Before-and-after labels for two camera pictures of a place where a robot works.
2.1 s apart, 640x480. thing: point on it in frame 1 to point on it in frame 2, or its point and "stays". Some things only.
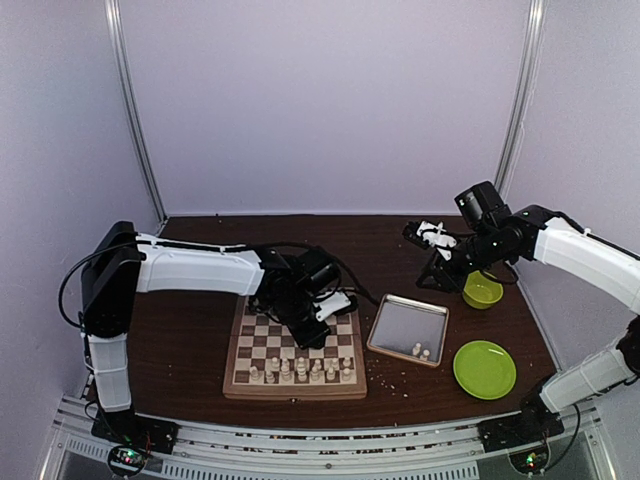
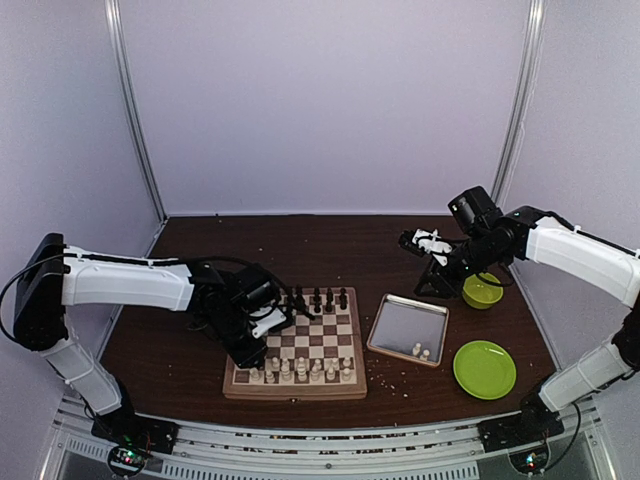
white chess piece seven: [331, 374] stays
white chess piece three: [316, 373] stays
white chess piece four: [346, 375] stays
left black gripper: [314, 339] to [243, 358]
